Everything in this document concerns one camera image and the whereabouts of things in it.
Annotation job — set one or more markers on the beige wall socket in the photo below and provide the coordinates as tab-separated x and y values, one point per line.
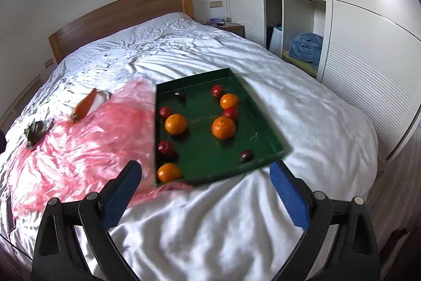
49	62
216	4

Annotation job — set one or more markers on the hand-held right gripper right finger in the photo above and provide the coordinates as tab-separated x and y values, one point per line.
291	200

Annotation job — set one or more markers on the red plastic sheet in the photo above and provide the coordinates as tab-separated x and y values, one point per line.
82	152

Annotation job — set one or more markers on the white bag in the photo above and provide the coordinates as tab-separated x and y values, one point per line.
275	39

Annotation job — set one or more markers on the bed with white duvet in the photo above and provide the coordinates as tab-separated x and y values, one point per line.
230	235

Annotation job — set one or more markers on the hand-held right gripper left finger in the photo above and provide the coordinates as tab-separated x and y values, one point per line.
120	197

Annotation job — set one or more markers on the green bok choy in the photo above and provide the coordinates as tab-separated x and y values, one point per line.
37	131

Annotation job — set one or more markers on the green folded mat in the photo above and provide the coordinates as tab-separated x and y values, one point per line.
296	64

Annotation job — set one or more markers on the dark purple plum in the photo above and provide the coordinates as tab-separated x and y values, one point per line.
179	95
246	156

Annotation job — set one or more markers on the red apple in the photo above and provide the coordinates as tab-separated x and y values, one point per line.
165	111
218	90
165	149
231	113

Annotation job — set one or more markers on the white wardrobe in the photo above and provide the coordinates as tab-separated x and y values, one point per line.
368	37

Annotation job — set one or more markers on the orange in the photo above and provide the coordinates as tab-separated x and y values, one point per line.
223	127
168	172
176	124
229	101

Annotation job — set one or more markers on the wooden nightstand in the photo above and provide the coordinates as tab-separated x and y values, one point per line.
235	30

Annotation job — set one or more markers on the orange carrot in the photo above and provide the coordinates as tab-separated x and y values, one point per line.
84	106

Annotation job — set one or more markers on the green tray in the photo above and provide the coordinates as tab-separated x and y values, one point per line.
200	149

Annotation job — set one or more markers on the blue towel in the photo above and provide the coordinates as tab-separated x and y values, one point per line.
306	49

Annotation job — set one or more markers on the blue tissue box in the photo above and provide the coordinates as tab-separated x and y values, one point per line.
217	20

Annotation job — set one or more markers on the wooden headboard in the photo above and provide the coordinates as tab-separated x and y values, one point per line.
115	17

